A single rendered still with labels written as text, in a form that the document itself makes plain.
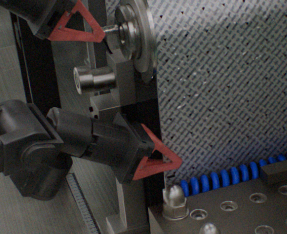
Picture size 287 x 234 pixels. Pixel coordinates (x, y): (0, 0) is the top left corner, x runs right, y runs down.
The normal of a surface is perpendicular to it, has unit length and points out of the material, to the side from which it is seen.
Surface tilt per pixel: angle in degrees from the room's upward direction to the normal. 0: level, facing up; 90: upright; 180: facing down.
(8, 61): 0
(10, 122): 31
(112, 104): 0
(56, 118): 60
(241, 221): 0
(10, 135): 20
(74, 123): 49
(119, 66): 90
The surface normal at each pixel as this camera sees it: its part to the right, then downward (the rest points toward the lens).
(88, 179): -0.08, -0.88
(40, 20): -0.78, -0.40
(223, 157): 0.31, 0.42
